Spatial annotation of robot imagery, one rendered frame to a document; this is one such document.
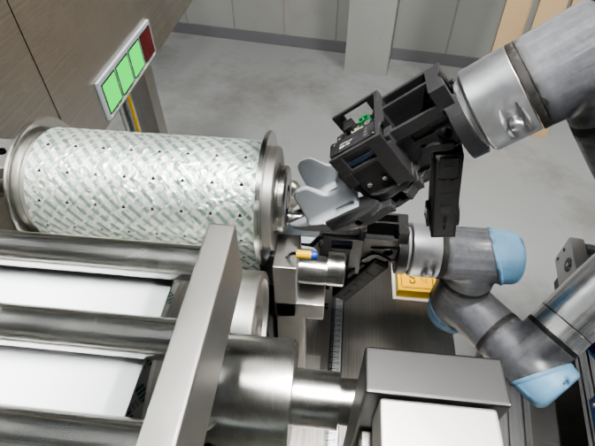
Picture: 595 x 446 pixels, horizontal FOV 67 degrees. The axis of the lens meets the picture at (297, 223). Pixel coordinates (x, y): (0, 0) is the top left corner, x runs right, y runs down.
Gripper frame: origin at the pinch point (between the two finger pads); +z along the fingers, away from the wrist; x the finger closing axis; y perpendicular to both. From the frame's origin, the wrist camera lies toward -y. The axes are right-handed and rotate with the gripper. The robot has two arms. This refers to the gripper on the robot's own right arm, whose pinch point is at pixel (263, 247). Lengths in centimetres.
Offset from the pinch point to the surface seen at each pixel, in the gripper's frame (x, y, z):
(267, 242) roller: 11.7, 14.9, -3.1
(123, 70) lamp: -29.7, 10.3, 29.4
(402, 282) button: -8.0, -16.7, -23.3
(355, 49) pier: -258, -93, -18
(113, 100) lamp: -23.4, 8.1, 29.4
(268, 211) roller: 11.0, 18.8, -3.2
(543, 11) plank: -205, -42, -110
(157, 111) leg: -73, -27, 46
